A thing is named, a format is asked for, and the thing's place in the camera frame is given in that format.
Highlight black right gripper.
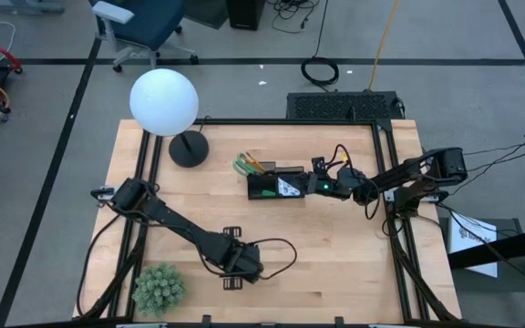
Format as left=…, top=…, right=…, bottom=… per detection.
left=274, top=166, right=353, bottom=200

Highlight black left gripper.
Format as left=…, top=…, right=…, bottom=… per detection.
left=219, top=226, right=264, bottom=292

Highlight black mesh desk organizer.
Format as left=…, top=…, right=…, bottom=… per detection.
left=246, top=161, right=308, bottom=200

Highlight green handled scissors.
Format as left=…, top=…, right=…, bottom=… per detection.
left=232, top=152, right=259, bottom=178

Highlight blue office chair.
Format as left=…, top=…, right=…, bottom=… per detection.
left=89, top=0, right=201, bottom=74

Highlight green artificial plant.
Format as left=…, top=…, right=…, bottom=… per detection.
left=131, top=262, right=188, bottom=319

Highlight black perforated computer case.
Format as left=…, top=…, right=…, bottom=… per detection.
left=285, top=90, right=406, bottom=122

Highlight white globe desk lamp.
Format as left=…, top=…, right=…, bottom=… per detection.
left=129, top=67, right=211, bottom=169

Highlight black tower box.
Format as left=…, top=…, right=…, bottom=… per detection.
left=225, top=0, right=268, bottom=32

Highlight white printed paper sheet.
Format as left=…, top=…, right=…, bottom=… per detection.
left=446, top=210, right=499, bottom=280

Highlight black crossbeam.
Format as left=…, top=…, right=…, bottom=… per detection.
left=447, top=224, right=525, bottom=277

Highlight black left wrist camera cable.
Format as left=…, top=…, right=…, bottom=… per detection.
left=242, top=237, right=299, bottom=281

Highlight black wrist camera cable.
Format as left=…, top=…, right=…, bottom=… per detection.
left=242, top=237, right=299, bottom=281
left=328, top=143, right=360, bottom=172

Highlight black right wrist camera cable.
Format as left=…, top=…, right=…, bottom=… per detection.
left=328, top=143, right=360, bottom=172

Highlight black aluminium table frame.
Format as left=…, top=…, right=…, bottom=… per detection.
left=73, top=117, right=463, bottom=328

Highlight silver mounting bracket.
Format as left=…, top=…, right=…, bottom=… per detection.
left=383, top=186, right=445, bottom=205
left=89, top=185, right=115, bottom=202

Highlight coiled black floor cable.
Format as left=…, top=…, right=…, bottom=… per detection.
left=300, top=0, right=340, bottom=92

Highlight black left arm base cable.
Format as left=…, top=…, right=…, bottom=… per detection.
left=75, top=211, right=125, bottom=318

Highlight yellow cable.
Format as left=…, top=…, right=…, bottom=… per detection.
left=367, top=0, right=401, bottom=91

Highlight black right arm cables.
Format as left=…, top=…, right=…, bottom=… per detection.
left=462, top=141, right=525, bottom=177

